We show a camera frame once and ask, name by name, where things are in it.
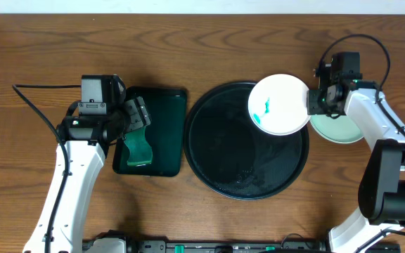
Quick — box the mint green plate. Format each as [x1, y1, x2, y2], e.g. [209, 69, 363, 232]
[310, 115, 364, 144]

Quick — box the round black tray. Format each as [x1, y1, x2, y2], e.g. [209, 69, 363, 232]
[184, 81, 309, 200]

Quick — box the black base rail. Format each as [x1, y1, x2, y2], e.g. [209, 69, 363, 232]
[82, 230, 330, 253]

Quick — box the pink plate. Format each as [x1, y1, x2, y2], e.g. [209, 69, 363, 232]
[247, 74, 310, 136]

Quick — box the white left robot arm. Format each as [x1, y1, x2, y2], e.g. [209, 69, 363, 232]
[23, 97, 150, 252]

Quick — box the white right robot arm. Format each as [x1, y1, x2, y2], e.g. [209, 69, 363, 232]
[306, 80, 405, 252]

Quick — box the green sponge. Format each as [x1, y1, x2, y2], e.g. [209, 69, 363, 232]
[124, 126, 153, 167]

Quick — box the rectangular black tray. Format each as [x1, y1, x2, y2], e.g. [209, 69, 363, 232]
[112, 86, 187, 177]

